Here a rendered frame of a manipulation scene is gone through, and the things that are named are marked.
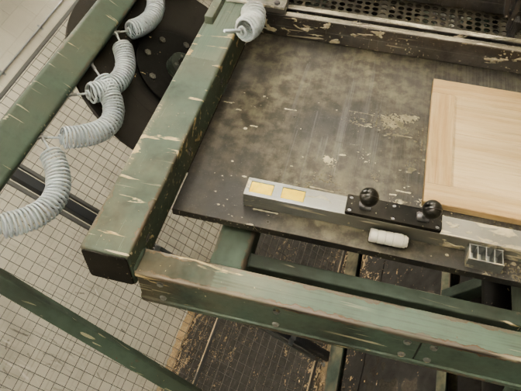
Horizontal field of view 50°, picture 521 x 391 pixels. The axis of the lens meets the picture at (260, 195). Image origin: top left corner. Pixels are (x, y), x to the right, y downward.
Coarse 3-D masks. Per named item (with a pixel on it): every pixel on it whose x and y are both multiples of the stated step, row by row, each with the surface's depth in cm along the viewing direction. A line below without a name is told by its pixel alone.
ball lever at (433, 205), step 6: (426, 204) 105; (432, 204) 105; (438, 204) 105; (426, 210) 105; (432, 210) 104; (438, 210) 104; (420, 216) 115; (426, 216) 106; (432, 216) 105; (438, 216) 105; (426, 222) 115
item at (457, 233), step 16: (272, 192) 121; (320, 192) 121; (272, 208) 122; (288, 208) 121; (304, 208) 120; (320, 208) 119; (336, 208) 119; (352, 224) 120; (368, 224) 118; (384, 224) 117; (448, 224) 116; (464, 224) 116; (480, 224) 116; (432, 240) 117; (448, 240) 116; (464, 240) 115; (480, 240) 114; (496, 240) 114; (512, 240) 114; (512, 256) 115
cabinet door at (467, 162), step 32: (448, 96) 145; (480, 96) 146; (512, 96) 146; (448, 128) 138; (480, 128) 138; (512, 128) 139; (448, 160) 131; (480, 160) 132; (512, 160) 132; (448, 192) 125; (480, 192) 125; (512, 192) 125
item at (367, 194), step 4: (368, 188) 107; (372, 188) 107; (364, 192) 106; (368, 192) 106; (372, 192) 106; (376, 192) 107; (360, 196) 107; (364, 196) 106; (368, 196) 106; (372, 196) 106; (376, 196) 106; (360, 200) 108; (364, 200) 106; (368, 200) 106; (372, 200) 106; (376, 200) 106; (360, 204) 117; (364, 204) 107; (368, 204) 107; (372, 204) 107; (360, 208) 117; (364, 208) 117; (368, 208) 117
